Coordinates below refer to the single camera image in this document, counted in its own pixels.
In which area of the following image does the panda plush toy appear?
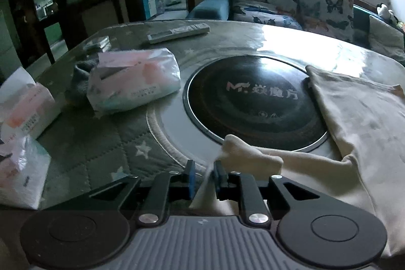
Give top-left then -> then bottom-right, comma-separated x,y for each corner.
376,3 -> 400,24

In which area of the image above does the light blue cabinet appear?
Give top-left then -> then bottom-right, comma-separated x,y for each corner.
140,0 -> 165,20

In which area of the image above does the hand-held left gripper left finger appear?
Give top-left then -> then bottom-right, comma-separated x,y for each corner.
89,160 -> 195,225

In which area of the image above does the beige cushion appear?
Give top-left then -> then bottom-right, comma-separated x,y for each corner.
368,15 -> 405,62

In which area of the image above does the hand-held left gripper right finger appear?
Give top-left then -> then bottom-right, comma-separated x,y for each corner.
213,161 -> 320,224

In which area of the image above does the blue sofa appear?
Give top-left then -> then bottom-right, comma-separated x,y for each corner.
186,0 -> 405,65

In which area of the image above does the large butterfly print pillow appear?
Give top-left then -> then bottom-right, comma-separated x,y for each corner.
297,0 -> 355,43

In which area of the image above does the pink white tissue pack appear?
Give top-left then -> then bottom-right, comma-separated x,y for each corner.
87,48 -> 182,114
0,134 -> 52,211
0,67 -> 61,144

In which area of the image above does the dark wooden chair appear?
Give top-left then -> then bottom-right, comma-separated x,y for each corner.
67,0 -> 128,47

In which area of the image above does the cream long-sleeve top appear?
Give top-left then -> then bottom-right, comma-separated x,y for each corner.
189,64 -> 405,259

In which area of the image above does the black round induction cooktop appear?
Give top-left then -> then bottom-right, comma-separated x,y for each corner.
183,55 -> 330,153

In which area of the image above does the small clear packet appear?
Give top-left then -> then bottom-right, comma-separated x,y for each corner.
83,37 -> 111,53

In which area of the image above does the dark glass-door cabinet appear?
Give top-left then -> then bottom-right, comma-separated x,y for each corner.
6,0 -> 78,69

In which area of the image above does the white remote control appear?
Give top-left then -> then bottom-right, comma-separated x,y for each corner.
147,23 -> 211,45

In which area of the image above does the grey knit cloth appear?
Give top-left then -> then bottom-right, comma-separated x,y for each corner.
64,59 -> 102,107

